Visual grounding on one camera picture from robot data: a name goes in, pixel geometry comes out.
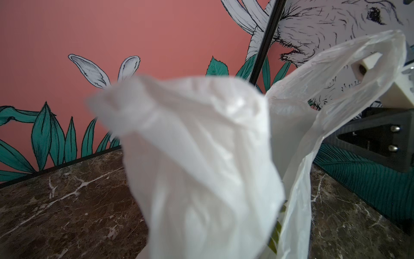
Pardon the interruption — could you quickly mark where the black right frame post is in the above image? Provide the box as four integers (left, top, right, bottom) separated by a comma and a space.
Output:
249, 0, 287, 86

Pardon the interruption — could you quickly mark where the yellow ripe pineapple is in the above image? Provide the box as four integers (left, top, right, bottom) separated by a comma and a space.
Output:
267, 200, 288, 255

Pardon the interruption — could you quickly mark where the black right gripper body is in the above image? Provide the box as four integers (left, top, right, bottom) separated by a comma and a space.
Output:
323, 107, 414, 173

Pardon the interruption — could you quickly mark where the white plastic bag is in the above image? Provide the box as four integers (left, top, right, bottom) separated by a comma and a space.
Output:
88, 30, 406, 259

